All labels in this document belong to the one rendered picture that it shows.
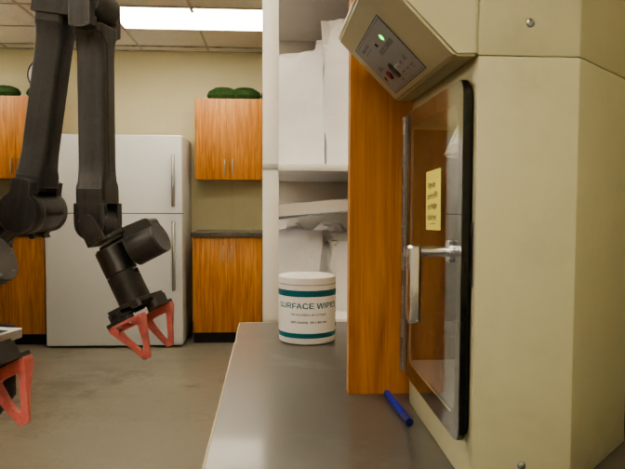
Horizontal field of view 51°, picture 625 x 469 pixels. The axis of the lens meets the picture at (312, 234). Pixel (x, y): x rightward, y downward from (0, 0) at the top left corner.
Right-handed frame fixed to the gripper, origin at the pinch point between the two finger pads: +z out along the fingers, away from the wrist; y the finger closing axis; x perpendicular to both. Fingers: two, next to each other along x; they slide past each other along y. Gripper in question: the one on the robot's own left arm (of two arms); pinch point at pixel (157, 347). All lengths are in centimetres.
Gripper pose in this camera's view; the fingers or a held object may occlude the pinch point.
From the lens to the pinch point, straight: 120.4
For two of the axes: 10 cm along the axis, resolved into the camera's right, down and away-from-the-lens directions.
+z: 4.4, 9.0, -0.4
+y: 1.9, -0.5, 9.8
